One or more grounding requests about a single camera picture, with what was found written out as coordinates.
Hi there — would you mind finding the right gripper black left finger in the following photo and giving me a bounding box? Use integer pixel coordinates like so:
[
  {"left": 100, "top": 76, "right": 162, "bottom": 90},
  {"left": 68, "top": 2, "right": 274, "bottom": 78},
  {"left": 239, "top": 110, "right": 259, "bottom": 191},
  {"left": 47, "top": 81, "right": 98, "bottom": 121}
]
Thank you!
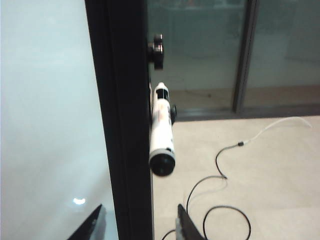
[{"left": 66, "top": 203, "right": 108, "bottom": 240}]

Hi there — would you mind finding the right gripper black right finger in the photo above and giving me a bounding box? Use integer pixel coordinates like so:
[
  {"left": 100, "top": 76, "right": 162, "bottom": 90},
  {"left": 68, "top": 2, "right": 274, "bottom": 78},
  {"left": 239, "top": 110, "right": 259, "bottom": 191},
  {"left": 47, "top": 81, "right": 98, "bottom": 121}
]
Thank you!
[{"left": 174, "top": 203, "right": 204, "bottom": 240}]

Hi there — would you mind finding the white whiteboard marker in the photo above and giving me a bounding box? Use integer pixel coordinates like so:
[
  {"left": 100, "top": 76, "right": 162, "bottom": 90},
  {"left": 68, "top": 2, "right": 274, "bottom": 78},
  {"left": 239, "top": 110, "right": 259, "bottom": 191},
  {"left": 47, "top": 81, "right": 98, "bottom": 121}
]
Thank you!
[{"left": 148, "top": 81, "right": 176, "bottom": 178}]

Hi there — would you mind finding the white glass whiteboard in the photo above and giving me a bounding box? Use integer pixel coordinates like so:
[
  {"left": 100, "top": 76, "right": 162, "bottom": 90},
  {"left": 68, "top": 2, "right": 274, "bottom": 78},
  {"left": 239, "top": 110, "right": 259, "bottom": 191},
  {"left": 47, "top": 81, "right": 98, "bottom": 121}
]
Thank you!
[{"left": 0, "top": 0, "right": 119, "bottom": 240}]

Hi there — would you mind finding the black star knob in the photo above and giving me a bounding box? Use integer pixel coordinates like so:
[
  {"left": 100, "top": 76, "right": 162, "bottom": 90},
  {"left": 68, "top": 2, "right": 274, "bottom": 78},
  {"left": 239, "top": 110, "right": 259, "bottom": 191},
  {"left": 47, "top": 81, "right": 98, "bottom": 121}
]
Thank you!
[{"left": 146, "top": 33, "right": 165, "bottom": 71}]

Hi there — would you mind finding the black floor cable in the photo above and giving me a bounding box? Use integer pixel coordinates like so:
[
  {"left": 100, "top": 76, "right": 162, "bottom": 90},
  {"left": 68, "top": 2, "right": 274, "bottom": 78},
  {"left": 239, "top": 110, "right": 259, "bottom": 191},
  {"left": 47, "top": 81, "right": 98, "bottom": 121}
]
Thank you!
[{"left": 161, "top": 141, "right": 253, "bottom": 240}]

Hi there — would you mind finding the black whiteboard frame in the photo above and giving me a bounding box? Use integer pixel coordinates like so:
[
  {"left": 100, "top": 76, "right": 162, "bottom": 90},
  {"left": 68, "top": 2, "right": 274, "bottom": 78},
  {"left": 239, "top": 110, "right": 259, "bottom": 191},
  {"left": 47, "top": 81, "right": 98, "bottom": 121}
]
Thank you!
[{"left": 84, "top": 0, "right": 155, "bottom": 240}]

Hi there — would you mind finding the white floor cable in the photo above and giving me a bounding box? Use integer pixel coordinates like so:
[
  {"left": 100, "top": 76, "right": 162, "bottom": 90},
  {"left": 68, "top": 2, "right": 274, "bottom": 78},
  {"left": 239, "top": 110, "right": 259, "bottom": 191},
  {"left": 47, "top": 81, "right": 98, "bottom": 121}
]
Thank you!
[{"left": 242, "top": 116, "right": 314, "bottom": 145}]

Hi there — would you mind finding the glass partition frame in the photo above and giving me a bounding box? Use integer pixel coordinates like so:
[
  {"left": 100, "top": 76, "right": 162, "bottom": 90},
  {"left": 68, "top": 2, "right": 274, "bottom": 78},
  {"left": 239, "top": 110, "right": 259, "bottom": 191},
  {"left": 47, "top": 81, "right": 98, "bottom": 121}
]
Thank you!
[{"left": 174, "top": 0, "right": 320, "bottom": 121}]

